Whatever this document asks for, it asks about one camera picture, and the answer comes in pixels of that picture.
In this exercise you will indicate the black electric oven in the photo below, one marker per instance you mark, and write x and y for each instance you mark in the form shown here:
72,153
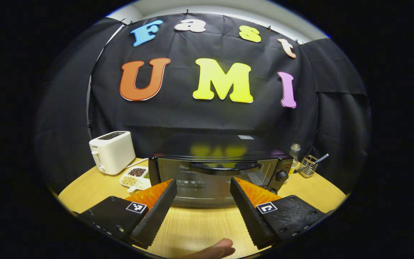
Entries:
214,144

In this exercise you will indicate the metal spoon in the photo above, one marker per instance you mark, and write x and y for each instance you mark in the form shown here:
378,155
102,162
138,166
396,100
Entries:
322,158

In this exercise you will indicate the white toaster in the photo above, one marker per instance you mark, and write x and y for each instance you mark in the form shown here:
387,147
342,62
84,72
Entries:
111,151

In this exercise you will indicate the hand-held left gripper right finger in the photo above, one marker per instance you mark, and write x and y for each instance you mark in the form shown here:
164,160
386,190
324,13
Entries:
250,216

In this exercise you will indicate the white divided dish of beans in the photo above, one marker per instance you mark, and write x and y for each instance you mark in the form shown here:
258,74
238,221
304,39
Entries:
133,176

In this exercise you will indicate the clear glass bottle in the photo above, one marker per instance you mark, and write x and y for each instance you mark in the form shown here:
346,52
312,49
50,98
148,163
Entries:
294,154

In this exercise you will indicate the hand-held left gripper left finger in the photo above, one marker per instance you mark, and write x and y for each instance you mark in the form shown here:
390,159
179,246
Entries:
156,216

